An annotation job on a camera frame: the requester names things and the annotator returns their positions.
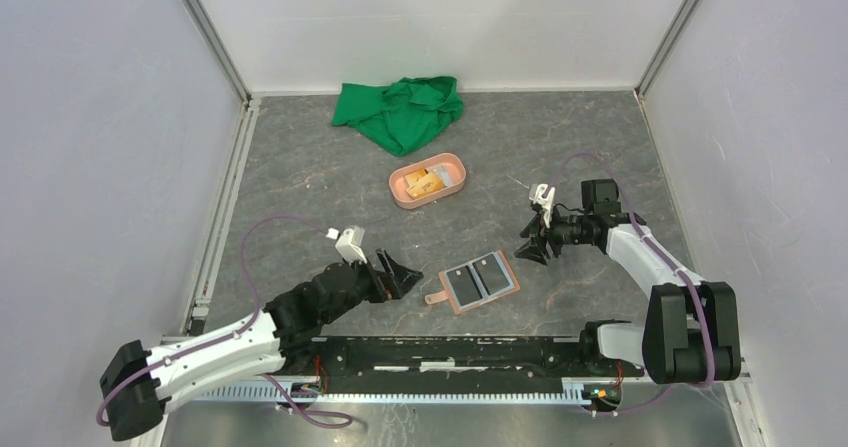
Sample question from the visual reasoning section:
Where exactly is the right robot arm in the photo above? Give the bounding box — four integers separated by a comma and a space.
515, 179, 743, 386

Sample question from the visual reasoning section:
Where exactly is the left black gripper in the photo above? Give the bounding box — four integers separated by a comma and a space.
321, 247, 422, 324

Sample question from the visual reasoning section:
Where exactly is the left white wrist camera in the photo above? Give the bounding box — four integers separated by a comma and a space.
325, 226, 368, 264

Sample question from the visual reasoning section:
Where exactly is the pink oval tray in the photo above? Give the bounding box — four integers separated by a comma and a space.
388, 153, 467, 210

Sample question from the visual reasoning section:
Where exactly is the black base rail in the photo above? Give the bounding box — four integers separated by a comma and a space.
276, 336, 645, 395

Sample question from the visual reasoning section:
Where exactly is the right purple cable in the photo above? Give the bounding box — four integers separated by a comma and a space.
546, 153, 718, 419

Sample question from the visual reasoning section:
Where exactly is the silver card in tray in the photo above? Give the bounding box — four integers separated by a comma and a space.
427, 164, 455, 189

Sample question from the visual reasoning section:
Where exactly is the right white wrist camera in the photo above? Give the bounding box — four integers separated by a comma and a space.
528, 183, 555, 227

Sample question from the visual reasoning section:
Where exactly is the green cloth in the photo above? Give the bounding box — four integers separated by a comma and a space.
330, 76, 465, 157

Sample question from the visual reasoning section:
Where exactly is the black card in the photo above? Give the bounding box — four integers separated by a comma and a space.
446, 266, 482, 309
472, 253, 512, 296

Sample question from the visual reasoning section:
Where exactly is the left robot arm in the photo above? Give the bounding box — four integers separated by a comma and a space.
95, 250, 423, 442

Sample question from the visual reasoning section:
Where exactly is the brown leather card holder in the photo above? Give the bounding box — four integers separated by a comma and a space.
424, 250, 521, 315

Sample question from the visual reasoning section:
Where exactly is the gold card in tray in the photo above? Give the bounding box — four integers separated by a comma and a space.
404, 169, 442, 199

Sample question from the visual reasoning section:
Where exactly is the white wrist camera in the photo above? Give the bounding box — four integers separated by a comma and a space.
528, 183, 555, 227
325, 226, 368, 264

